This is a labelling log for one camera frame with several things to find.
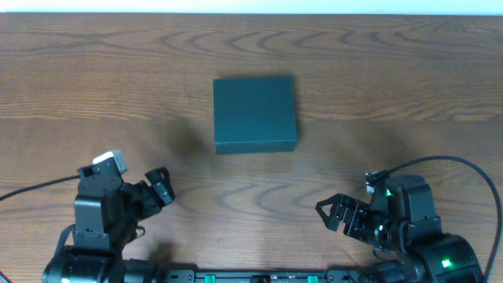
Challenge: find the dark green box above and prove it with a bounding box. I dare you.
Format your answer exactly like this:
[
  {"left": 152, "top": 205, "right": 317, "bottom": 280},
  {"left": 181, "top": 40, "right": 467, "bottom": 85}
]
[{"left": 213, "top": 75, "right": 298, "bottom": 154}]

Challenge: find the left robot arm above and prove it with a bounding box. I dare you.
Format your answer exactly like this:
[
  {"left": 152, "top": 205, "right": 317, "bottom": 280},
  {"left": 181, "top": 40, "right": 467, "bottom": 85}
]
[{"left": 42, "top": 158, "right": 175, "bottom": 282}]

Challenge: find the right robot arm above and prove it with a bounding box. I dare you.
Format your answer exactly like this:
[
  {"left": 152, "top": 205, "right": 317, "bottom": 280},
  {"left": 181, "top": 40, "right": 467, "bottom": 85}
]
[{"left": 315, "top": 172, "right": 483, "bottom": 283}]

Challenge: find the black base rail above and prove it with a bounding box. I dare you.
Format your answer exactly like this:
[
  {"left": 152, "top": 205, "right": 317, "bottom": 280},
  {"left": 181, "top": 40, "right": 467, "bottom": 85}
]
[{"left": 162, "top": 269, "right": 375, "bottom": 283}]

